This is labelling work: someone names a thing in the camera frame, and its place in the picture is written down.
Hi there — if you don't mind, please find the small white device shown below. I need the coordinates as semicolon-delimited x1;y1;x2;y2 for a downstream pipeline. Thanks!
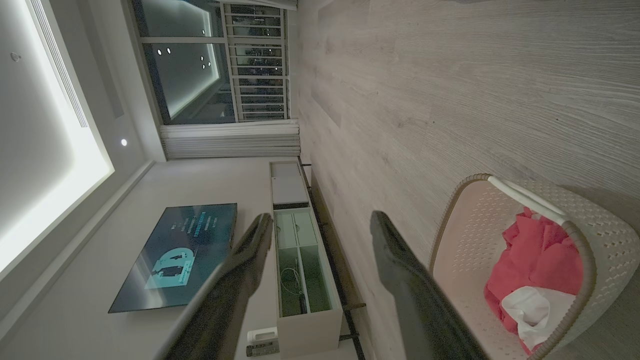
247;327;277;344

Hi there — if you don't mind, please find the white cloth piece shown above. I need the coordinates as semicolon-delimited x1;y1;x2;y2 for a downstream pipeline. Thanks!
500;286;577;351

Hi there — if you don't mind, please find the cream perforated laundry basket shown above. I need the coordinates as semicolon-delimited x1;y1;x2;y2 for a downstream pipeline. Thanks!
429;173;640;360

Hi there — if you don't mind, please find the white cable coil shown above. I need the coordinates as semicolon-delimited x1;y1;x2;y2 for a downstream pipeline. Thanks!
280;267;306;301

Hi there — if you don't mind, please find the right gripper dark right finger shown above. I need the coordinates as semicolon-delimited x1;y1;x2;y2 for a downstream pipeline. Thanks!
370;211;488;360

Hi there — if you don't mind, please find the white TV cabinet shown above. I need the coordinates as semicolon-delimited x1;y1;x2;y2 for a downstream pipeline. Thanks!
269;159;366;360

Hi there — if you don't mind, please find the white pleated curtain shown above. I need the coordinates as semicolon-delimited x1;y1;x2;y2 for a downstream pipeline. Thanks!
160;119;301;161

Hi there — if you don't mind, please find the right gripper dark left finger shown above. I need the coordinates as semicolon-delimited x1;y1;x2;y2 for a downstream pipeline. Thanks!
162;213;274;360

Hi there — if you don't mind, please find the white balcony railing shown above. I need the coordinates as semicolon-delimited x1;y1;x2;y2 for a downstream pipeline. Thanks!
220;2;291;122

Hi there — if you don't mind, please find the linear ceiling air vent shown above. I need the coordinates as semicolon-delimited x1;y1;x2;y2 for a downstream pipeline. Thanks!
27;0;90;128

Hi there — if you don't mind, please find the flat screen television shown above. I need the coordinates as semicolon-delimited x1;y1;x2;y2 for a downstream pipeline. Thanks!
108;202;238;314

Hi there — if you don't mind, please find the red cloth garment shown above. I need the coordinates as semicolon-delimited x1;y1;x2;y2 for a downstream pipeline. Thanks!
484;207;585;356

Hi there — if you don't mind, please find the large glass window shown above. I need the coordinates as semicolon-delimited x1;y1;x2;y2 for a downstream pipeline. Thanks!
131;0;238;126

